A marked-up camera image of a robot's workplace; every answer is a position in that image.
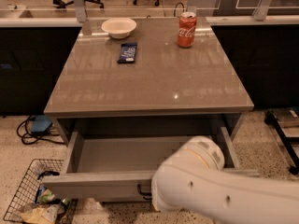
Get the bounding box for green snack bag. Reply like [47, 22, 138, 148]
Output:
[37, 189, 56, 203]

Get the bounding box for grey drawer cabinet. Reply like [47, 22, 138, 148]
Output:
[43, 16, 255, 203]

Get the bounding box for yellow snack bag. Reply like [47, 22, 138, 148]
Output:
[20, 204, 64, 224]

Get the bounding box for dark blue chocolate bar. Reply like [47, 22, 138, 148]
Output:
[118, 42, 137, 63]

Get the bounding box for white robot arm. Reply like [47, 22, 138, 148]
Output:
[151, 136, 299, 224]

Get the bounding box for black wire basket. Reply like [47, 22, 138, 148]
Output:
[3, 159, 64, 224]

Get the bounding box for grey top drawer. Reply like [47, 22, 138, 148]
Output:
[43, 127, 259, 203]

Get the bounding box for red coca-cola can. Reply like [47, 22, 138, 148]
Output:
[177, 12, 197, 48]

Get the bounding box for black floor cable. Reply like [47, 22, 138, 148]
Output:
[16, 115, 64, 146]

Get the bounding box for white paper bowl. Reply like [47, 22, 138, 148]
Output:
[101, 18, 136, 39]

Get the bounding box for blue foot pedal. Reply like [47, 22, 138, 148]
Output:
[30, 115, 52, 134]

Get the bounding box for black coiled cable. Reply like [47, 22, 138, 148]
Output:
[36, 170, 61, 181]

